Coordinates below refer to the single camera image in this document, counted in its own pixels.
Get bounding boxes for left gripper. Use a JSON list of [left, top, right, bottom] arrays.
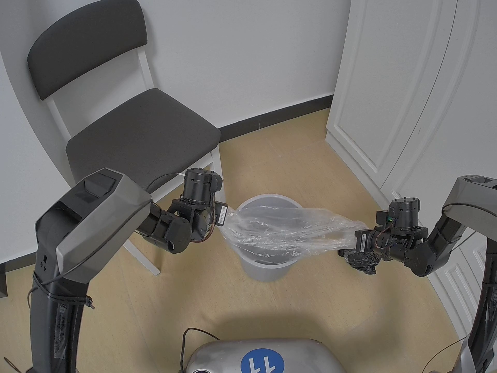
[[193, 200, 229, 242]]

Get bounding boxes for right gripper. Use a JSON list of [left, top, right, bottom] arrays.
[[356, 228, 391, 255]]

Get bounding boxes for black plastic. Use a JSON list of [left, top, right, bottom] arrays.
[[338, 249, 379, 276]]

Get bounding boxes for clear plastic bag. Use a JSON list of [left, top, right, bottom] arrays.
[[221, 204, 368, 266]]

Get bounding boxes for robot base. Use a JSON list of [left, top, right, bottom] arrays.
[[189, 338, 346, 373]]

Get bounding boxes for white trash bin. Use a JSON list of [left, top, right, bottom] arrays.
[[236, 195, 304, 283]]

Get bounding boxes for grey padded white chair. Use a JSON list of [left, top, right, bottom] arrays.
[[27, 0, 228, 277]]

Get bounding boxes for white wardrobe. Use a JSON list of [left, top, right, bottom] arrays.
[[325, 0, 497, 360]]

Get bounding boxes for thin black cable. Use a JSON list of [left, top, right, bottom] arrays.
[[425, 340, 469, 369]]

